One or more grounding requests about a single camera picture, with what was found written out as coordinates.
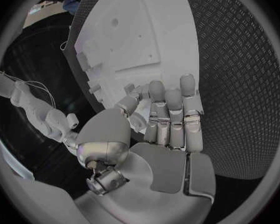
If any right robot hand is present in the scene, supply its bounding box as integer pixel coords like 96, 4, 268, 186
64, 133, 80, 155

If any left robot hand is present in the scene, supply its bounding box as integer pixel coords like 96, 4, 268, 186
73, 73, 217, 224

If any white task board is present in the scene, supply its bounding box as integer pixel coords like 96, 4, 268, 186
73, 0, 201, 114

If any white cable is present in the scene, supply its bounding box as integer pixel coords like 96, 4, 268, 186
0, 71, 57, 109

